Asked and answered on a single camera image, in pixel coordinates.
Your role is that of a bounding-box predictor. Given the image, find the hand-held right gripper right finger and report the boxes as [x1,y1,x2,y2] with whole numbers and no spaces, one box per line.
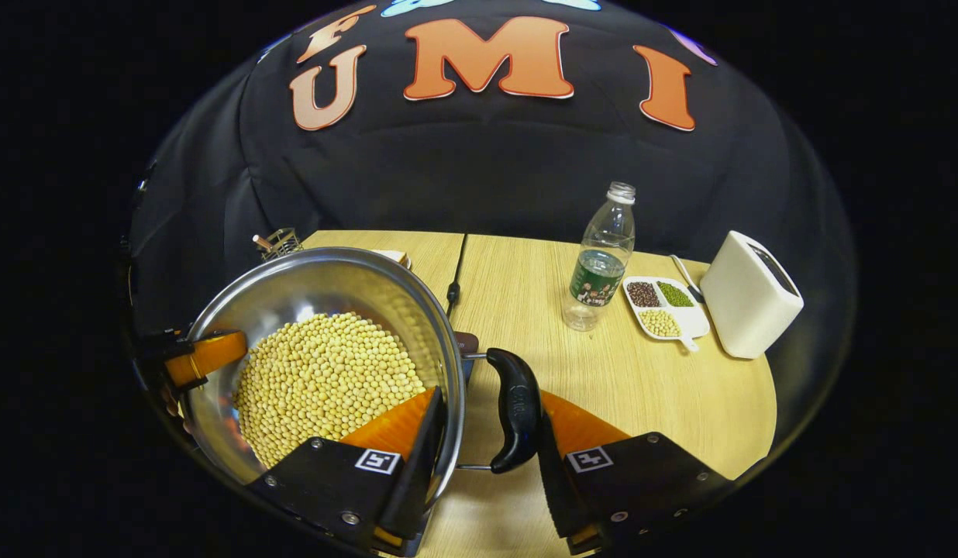
[535,390,734,556]

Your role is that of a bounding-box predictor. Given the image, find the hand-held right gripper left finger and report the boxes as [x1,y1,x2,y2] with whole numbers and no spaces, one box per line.
[246,386,448,558]

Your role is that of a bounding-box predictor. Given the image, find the steel pot with soybeans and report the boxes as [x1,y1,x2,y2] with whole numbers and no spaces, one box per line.
[181,246,543,508]

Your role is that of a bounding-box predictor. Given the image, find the white divided dish with beans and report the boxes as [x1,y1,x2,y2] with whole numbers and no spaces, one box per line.
[622,276,711,353]

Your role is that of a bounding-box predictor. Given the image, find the clear plastic water bottle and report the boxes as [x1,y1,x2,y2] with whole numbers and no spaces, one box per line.
[561,181,636,332]

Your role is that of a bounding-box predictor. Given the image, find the slim utensil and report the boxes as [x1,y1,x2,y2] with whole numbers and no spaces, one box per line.
[670,254,706,305]

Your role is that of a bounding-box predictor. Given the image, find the white toaster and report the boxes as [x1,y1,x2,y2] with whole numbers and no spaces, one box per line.
[699,230,805,360]

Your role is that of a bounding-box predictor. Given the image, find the metal wire holder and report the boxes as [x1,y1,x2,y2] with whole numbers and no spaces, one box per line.
[252,227,304,262]

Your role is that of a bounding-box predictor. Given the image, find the black power cable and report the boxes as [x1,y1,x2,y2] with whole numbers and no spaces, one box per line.
[445,232,470,317]

